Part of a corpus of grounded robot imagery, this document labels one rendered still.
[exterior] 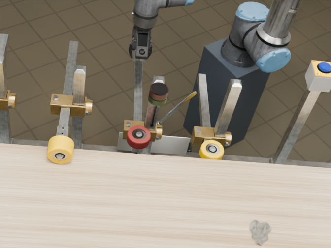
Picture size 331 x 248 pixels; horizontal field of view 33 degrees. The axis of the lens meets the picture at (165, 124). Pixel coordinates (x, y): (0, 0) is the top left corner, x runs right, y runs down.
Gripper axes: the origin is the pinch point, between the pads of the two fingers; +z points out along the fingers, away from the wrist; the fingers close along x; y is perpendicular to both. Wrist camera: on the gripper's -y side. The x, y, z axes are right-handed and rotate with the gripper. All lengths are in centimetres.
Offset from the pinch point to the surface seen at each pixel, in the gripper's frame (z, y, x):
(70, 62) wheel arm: -13.3, -16.4, 25.3
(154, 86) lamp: -28.5, -39.8, -2.5
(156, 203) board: -7, -69, -6
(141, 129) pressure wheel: -8.0, -40.3, -0.8
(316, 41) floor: 82, 130, -132
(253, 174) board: -7, -55, -38
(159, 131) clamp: -4.1, -37.1, -7.6
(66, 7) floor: 83, 138, 39
